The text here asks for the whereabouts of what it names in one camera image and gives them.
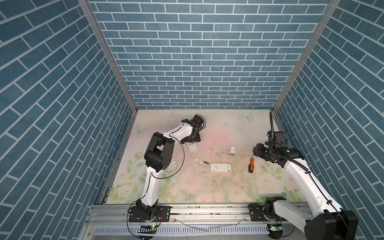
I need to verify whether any white remote control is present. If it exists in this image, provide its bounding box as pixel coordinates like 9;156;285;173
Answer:
187;143;198;152
209;163;232;173

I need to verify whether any orange handled screwdriver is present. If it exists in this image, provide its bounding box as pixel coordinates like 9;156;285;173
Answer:
248;157;255;173

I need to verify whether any white battery cover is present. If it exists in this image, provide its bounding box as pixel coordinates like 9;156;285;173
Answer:
230;146;236;154

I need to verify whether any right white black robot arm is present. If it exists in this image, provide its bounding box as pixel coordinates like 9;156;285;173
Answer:
253;130;359;240

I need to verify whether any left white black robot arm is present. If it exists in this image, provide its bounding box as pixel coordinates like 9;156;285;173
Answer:
136;114;207;221

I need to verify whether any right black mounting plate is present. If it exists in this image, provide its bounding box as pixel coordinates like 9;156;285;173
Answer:
248;203;287;222

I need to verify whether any black mounting plate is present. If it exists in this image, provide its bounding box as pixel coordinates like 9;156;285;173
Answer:
128;206;171;223
248;203;287;222

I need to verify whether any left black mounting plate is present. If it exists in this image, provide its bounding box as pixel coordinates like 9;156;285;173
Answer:
128;206;171;223

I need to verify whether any white perforated cable duct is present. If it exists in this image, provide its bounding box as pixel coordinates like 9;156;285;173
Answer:
94;224;270;237

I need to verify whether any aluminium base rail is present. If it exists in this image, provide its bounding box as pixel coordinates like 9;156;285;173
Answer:
79;202;311;240

